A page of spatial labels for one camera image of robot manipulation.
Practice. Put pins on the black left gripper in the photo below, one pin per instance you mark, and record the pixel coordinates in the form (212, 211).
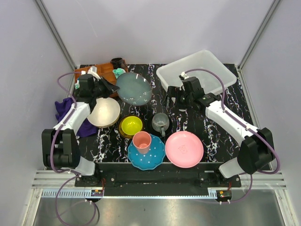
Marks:
(106, 84)

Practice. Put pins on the teal ceramic floral plate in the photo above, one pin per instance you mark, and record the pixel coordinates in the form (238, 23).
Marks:
(134, 89)

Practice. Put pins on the cream white bowl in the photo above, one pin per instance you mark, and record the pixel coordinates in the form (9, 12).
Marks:
(105, 113)

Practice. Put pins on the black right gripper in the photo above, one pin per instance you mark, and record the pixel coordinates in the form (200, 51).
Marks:
(174, 92)

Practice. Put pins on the pink plastic plate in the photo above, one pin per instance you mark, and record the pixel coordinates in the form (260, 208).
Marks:
(184, 149)

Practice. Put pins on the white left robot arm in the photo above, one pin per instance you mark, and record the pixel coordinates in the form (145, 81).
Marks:
(59, 145)

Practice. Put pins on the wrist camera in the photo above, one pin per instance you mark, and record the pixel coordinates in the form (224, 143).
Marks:
(90, 70)
(183, 76)

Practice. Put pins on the translucent white plastic bin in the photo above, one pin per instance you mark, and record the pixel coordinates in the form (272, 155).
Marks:
(169, 74)

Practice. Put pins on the yellow plastic bowl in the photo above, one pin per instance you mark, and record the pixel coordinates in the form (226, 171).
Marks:
(131, 125)

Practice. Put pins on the blue dotted scalloped plate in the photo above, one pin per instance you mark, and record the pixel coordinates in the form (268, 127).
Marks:
(149, 161)

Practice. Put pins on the black saucer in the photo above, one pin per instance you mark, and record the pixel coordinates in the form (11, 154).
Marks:
(148, 127)

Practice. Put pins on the grey ceramic mug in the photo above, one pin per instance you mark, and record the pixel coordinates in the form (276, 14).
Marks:
(160, 123)

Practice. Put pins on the mint green rolled cloth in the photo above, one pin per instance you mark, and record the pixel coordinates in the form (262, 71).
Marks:
(119, 71)

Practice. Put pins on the amber transparent plate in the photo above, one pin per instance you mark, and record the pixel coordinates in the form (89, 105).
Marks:
(121, 131)

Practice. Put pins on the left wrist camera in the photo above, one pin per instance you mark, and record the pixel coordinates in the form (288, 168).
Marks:
(90, 70)

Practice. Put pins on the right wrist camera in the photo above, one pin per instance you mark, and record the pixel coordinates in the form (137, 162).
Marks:
(183, 76)

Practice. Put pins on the dark brown cup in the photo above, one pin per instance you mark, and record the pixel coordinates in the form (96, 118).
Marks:
(118, 63)

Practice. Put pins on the orange wooden divided tray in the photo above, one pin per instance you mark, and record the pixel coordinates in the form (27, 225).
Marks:
(105, 70)

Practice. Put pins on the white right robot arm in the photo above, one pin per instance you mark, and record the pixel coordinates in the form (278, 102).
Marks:
(256, 145)

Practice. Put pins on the teal white patterned cloth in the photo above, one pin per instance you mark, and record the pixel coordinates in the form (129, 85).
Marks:
(76, 85)

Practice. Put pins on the pink plastic cup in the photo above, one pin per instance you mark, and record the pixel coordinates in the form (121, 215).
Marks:
(142, 142)

